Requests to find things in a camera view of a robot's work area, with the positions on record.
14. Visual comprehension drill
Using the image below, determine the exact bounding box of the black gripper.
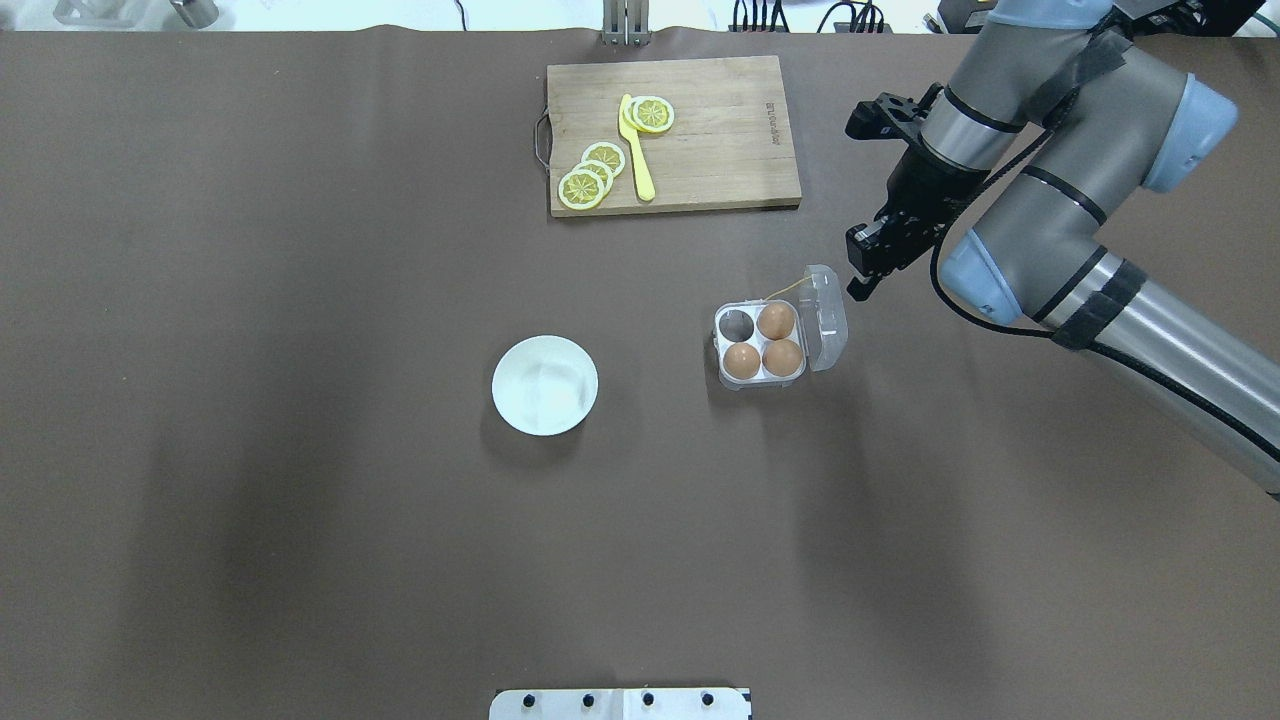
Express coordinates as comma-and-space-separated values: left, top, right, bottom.
846, 149, 991, 302

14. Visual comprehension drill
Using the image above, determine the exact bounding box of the clear plastic egg box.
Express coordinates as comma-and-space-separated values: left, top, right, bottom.
710, 264, 850, 391

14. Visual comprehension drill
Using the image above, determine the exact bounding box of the brown egg from bowl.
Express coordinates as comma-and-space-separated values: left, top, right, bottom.
721, 342, 762, 382

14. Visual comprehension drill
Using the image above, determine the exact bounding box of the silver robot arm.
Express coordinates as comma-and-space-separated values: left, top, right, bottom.
845, 1, 1277, 498

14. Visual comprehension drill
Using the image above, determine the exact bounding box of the brown egg in box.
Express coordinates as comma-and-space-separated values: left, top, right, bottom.
756, 301, 797, 341
762, 338, 805, 378

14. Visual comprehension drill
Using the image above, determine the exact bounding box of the wooden cutting board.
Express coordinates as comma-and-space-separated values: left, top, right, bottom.
544, 55, 803, 218

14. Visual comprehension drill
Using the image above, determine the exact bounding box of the yellow toy knife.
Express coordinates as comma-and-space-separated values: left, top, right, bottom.
617, 94, 657, 202

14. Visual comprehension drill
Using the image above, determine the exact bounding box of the lemon slice on knife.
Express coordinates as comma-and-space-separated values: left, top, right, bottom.
627, 95, 676, 135

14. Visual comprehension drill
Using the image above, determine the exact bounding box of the lemon slice middle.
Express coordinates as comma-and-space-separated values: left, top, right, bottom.
575, 158, 616, 195

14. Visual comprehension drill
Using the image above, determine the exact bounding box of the white bowl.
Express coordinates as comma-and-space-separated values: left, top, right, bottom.
492, 334, 599, 437

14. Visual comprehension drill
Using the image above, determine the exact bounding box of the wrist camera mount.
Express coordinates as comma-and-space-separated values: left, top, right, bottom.
844, 82, 945, 143

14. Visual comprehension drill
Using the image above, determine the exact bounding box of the aluminium frame post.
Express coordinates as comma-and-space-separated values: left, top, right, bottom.
600, 0, 652, 47

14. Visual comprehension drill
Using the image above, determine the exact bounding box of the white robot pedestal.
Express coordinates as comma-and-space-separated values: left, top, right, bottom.
488, 687, 754, 719

